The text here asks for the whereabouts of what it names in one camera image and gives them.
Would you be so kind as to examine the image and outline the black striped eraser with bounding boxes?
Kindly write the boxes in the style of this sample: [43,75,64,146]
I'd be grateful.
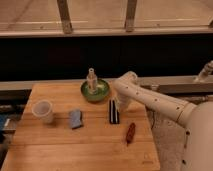
[109,100,120,124]

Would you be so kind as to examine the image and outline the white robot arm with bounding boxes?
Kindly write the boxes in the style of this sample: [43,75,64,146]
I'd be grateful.
[113,71,213,171]

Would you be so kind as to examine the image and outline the green bowl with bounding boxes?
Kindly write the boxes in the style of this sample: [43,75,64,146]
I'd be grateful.
[81,79,110,102]

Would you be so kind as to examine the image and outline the red brown toy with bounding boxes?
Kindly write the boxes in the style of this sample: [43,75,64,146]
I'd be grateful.
[126,123,136,144]

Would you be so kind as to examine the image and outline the clear glass bottle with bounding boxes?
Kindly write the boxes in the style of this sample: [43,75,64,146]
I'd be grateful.
[87,68,97,94]

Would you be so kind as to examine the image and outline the blue grey cloth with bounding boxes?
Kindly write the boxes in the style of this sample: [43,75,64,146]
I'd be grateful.
[69,109,83,129]

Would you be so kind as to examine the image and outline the white plastic cup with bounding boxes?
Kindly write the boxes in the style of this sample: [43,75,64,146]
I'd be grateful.
[32,100,54,124]

